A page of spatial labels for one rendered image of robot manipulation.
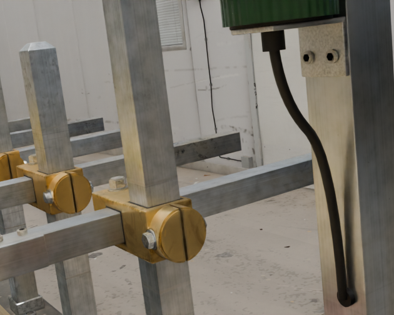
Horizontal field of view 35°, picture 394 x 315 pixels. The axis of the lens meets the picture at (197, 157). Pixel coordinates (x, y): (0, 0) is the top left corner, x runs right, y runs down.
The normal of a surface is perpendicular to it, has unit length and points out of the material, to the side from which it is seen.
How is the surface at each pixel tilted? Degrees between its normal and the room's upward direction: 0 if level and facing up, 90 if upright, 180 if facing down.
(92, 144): 90
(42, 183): 90
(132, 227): 90
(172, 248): 90
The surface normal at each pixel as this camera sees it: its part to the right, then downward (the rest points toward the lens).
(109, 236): 0.55, 0.10
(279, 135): -0.80, 0.21
